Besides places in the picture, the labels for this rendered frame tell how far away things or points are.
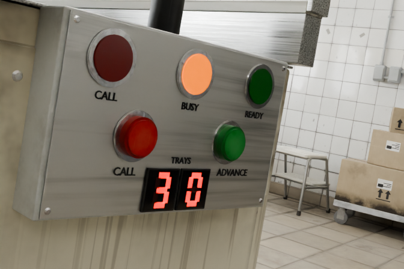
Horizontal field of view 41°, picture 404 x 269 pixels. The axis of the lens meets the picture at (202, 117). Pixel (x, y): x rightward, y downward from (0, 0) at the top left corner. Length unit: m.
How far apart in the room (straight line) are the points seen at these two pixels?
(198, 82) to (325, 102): 4.25
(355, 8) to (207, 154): 4.28
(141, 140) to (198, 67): 0.08
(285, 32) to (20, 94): 0.27
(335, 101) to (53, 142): 4.32
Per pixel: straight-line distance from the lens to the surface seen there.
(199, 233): 0.51
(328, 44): 4.72
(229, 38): 0.59
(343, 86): 4.62
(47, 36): 0.37
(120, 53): 0.38
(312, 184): 4.25
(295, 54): 0.53
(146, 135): 0.39
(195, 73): 0.42
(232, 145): 0.46
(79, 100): 0.37
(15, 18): 0.38
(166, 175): 0.42
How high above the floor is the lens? 0.80
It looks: 3 degrees down
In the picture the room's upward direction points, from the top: 9 degrees clockwise
